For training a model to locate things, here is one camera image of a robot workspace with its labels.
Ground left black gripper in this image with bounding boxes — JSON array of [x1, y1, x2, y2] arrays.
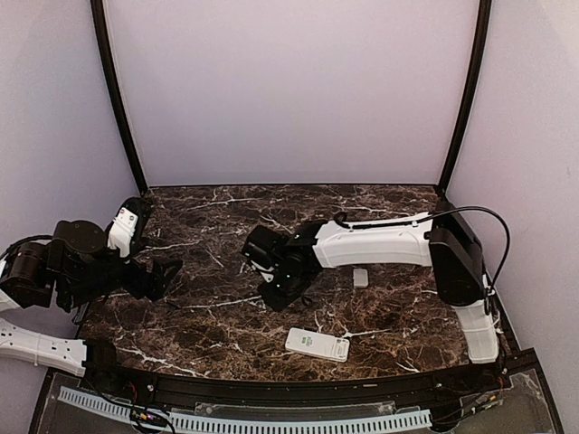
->
[[63, 244, 184, 309]]

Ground white remote control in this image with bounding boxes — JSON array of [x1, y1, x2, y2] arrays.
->
[[284, 327, 350, 363]]

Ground white battery cover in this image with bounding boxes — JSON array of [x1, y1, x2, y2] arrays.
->
[[353, 269, 369, 288]]

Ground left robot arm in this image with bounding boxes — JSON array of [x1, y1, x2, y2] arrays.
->
[[1, 221, 183, 394]]

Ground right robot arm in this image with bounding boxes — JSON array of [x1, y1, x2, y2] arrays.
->
[[242, 202, 499, 392]]

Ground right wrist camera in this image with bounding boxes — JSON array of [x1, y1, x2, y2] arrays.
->
[[248, 259, 275, 283]]

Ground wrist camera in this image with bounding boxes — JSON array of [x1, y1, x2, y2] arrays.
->
[[106, 197, 152, 259], [248, 259, 275, 283]]

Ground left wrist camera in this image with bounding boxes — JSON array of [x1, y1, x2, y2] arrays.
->
[[106, 197, 152, 259]]

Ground black front rail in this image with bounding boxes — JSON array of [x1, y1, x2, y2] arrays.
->
[[98, 349, 543, 409]]

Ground white slotted cable duct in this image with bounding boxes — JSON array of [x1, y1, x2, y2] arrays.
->
[[58, 387, 432, 433]]

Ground left black frame post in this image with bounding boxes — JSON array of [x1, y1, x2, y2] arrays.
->
[[90, 0, 148, 195]]

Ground black frame post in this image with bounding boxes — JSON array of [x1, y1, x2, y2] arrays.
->
[[90, 0, 148, 195], [437, 0, 492, 197]]

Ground right black frame post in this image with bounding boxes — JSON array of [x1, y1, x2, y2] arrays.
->
[[437, 0, 492, 197]]

